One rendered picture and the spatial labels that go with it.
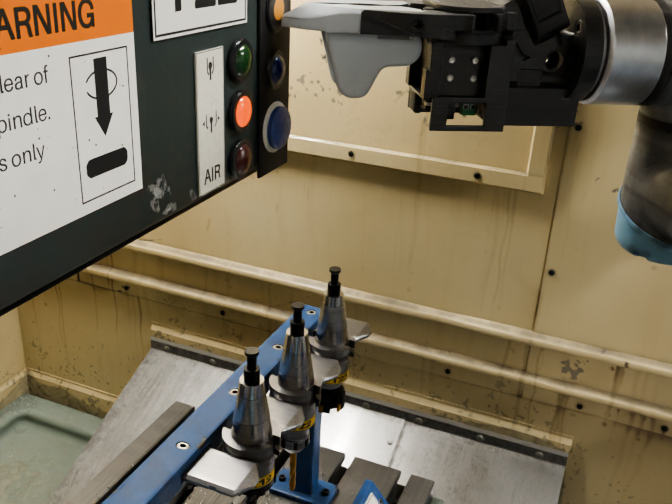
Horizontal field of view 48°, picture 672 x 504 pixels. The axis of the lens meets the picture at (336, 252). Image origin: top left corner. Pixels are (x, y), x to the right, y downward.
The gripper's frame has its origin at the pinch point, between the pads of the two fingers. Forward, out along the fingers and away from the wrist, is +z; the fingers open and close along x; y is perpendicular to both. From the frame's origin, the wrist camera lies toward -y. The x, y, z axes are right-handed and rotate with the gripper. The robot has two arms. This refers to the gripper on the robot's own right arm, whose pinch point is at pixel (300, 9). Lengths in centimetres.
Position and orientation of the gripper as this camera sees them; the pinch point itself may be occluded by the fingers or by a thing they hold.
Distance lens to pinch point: 52.2
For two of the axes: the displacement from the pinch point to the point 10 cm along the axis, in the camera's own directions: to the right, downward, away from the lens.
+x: -1.3, -4.1, 9.0
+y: -0.5, 9.1, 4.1
